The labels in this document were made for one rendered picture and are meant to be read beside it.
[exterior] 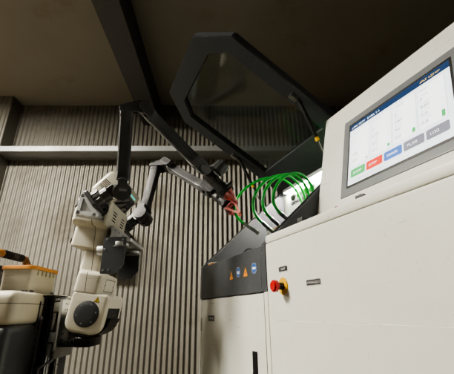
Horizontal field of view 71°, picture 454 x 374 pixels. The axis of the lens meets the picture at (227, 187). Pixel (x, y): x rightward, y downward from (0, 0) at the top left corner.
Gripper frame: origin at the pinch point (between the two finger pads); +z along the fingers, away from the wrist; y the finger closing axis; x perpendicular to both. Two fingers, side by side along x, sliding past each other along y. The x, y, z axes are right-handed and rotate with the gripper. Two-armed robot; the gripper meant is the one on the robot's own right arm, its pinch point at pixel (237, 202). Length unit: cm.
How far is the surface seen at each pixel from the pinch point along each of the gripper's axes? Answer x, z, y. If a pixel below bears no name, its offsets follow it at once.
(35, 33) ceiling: 100, -252, 20
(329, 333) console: -63, 46, -31
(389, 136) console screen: -61, 27, 32
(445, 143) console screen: -78, 36, 24
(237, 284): -12.1, 25.4, -29.6
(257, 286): -27.7, 29.9, -27.8
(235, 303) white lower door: -9.8, 29.8, -35.1
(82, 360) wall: 203, -18, -144
